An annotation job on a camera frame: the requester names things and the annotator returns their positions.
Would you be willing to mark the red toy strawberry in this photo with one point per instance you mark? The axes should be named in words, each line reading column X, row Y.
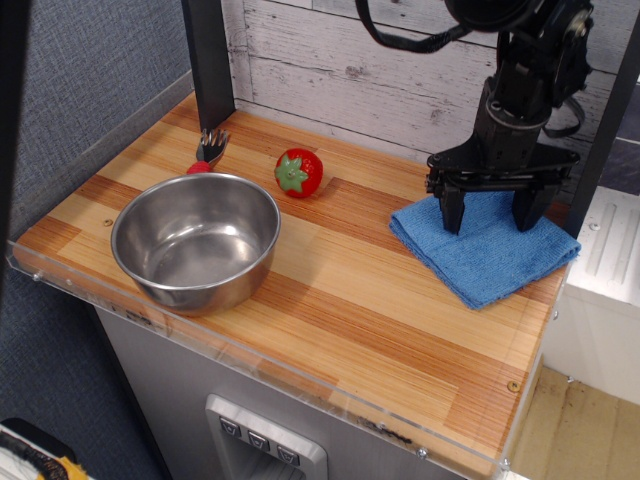
column 299, row 172

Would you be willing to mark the stainless steel bowl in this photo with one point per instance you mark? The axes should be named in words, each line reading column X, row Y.
column 198, row 243

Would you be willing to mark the blue towel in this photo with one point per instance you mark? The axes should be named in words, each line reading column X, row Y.
column 489, row 259

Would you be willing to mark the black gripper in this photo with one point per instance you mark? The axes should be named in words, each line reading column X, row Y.
column 502, row 154

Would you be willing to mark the black frame post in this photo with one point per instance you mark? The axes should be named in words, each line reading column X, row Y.
column 612, row 118
column 208, row 52

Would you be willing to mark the black and yellow object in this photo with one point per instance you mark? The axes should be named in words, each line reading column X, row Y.
column 28, row 452

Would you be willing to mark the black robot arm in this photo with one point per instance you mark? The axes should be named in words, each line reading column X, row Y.
column 541, row 64

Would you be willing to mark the silver dispenser button panel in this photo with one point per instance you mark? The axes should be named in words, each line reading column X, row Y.
column 250, row 446

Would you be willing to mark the black left frame post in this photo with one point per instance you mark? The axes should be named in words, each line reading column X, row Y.
column 208, row 52

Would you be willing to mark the red-handled metal spork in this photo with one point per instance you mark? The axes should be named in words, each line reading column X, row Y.
column 211, row 148

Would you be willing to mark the black right frame post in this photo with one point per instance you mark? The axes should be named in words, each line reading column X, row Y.
column 612, row 118

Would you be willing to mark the clear acrylic table guard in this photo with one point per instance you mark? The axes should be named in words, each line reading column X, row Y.
column 347, row 320

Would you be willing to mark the grey toy fridge cabinet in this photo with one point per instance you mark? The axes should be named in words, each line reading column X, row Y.
column 171, row 384

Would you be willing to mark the white toy sink unit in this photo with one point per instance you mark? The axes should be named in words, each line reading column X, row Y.
column 593, row 336

